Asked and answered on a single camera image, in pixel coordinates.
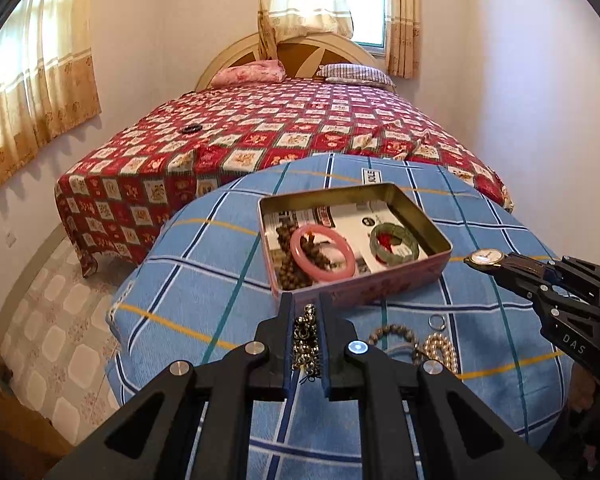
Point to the narrow beige curtain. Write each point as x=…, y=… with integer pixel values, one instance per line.
x=404, y=20

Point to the wide beige curtain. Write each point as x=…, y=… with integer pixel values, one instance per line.
x=30, y=75

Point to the gold wristwatch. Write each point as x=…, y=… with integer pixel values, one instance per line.
x=482, y=258

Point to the striped pillow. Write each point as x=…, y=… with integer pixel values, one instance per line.
x=355, y=74

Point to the thin silver bangle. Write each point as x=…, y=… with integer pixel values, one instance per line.
x=397, y=347

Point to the pink metal tin box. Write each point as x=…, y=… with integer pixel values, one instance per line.
x=380, y=285

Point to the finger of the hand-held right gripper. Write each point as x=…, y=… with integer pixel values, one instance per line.
x=555, y=297
x=577, y=272

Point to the bed with red patterned cover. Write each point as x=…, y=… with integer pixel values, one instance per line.
x=280, y=115

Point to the blue plaid cloth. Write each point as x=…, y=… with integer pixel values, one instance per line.
x=205, y=270

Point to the window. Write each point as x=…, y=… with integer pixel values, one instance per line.
x=370, y=5

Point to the cream wooden headboard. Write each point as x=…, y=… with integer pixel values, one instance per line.
x=240, y=52

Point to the pink floral pillow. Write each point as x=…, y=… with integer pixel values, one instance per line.
x=247, y=73

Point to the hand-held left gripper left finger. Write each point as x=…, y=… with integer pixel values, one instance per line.
x=287, y=345

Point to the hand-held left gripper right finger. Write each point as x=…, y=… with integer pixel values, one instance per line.
x=326, y=345

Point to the pink bangle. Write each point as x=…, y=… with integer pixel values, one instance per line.
x=347, y=262

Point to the brown wooden furniture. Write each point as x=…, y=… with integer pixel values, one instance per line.
x=10, y=420

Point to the white wall socket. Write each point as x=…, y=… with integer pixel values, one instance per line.
x=11, y=240

